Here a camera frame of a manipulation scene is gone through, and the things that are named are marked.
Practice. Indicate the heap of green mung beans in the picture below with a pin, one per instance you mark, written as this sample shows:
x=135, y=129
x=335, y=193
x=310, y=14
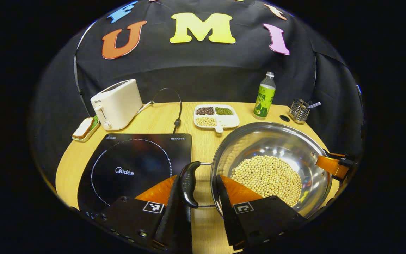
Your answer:
x=224, y=111

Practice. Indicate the bread slice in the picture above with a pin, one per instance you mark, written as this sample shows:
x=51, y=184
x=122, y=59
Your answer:
x=83, y=127

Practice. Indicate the white divided dish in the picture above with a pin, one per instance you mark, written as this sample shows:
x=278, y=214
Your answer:
x=226, y=122

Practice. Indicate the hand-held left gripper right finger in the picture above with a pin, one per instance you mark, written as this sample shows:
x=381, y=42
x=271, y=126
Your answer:
x=229, y=218

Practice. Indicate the green label bottle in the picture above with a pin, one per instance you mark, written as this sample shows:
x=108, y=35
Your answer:
x=263, y=102

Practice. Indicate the small rectangular tray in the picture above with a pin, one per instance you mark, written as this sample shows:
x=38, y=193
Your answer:
x=92, y=132

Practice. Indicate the small heap of soybeans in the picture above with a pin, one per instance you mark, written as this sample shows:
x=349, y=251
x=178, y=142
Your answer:
x=205, y=121

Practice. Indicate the pile of soybeans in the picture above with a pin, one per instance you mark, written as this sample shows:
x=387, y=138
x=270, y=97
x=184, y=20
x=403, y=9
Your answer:
x=266, y=176

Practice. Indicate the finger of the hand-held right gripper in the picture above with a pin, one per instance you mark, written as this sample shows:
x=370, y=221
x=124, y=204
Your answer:
x=331, y=167
x=345, y=160

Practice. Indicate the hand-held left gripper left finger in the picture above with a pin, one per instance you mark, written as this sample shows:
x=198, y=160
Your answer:
x=173, y=227

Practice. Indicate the white toaster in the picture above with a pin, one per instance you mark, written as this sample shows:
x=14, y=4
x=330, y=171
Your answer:
x=118, y=102

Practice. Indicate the black induction cooktop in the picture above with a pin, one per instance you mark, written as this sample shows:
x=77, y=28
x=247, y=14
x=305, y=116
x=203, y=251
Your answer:
x=136, y=155

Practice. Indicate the heap of red beans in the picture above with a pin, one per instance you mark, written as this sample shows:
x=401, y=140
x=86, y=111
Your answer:
x=205, y=110

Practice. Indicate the stainless steel pot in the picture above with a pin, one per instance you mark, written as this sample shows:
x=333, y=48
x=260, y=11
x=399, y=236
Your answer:
x=277, y=141

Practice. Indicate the black table grommet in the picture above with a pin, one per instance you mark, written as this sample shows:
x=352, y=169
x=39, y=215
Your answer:
x=284, y=118

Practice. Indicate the black backdrop cloth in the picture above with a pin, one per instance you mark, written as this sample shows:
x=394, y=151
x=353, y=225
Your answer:
x=206, y=70

